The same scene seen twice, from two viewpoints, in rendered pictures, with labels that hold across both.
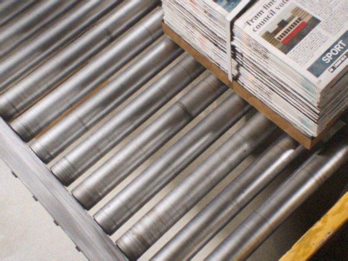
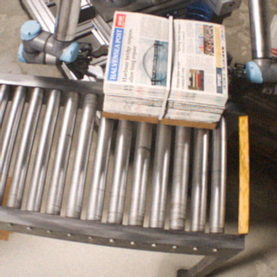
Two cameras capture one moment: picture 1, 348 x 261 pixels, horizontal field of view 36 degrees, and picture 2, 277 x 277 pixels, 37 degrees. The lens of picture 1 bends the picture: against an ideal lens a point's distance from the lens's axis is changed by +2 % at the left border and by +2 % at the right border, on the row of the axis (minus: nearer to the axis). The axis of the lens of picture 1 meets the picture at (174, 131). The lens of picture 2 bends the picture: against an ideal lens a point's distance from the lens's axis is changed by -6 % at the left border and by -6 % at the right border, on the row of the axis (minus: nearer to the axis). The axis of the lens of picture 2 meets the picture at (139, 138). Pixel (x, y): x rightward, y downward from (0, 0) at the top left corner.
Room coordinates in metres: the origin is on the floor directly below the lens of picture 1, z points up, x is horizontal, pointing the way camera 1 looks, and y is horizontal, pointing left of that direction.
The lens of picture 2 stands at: (0.20, 0.55, 2.07)
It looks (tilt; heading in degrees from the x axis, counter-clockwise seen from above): 62 degrees down; 299
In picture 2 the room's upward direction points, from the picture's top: 11 degrees clockwise
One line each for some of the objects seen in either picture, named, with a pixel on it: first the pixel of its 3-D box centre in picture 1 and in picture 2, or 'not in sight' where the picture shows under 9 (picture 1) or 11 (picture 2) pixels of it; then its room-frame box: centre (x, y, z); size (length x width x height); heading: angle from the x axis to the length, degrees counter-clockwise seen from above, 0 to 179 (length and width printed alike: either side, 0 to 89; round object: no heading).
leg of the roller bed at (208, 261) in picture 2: not in sight; (203, 268); (0.06, 0.05, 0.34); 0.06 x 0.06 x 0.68; 33
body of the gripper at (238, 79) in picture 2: not in sight; (246, 79); (0.36, -0.48, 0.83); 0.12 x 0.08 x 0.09; 34
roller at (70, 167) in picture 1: (146, 104); (121, 159); (0.52, 0.05, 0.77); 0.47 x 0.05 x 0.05; 123
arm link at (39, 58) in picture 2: not in sight; (33, 53); (1.02, -0.05, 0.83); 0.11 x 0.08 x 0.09; 33
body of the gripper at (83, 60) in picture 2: not in sight; (75, 56); (0.89, -0.13, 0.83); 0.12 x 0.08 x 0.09; 33
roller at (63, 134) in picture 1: (125, 85); (101, 157); (0.57, 0.08, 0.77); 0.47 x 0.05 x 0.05; 123
